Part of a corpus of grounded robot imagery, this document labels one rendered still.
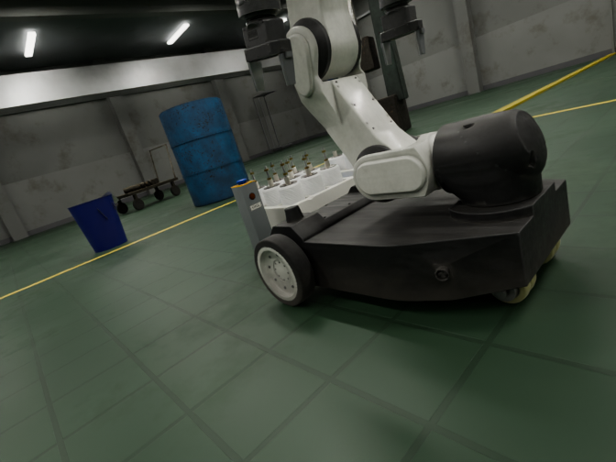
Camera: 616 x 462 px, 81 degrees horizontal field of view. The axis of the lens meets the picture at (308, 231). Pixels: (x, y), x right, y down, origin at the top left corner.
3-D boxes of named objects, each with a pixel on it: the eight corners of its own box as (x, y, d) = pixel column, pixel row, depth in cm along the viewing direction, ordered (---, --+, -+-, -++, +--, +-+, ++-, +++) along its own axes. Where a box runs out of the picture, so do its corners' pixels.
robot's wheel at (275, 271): (324, 302, 94) (302, 233, 89) (312, 313, 91) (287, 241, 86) (280, 292, 109) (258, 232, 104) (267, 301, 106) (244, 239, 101)
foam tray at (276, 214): (366, 214, 163) (356, 175, 158) (305, 249, 140) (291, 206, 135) (311, 214, 193) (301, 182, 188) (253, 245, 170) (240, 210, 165)
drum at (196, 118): (232, 190, 452) (202, 107, 425) (264, 184, 402) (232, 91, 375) (183, 209, 409) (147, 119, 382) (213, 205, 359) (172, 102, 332)
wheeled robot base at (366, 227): (588, 221, 88) (575, 81, 79) (511, 343, 57) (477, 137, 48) (379, 222, 136) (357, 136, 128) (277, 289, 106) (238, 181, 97)
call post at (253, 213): (280, 255, 143) (255, 181, 135) (268, 263, 139) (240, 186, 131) (270, 254, 148) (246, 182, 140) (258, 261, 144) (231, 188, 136)
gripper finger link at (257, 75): (267, 89, 82) (260, 60, 80) (256, 92, 80) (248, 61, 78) (262, 90, 83) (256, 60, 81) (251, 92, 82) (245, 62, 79)
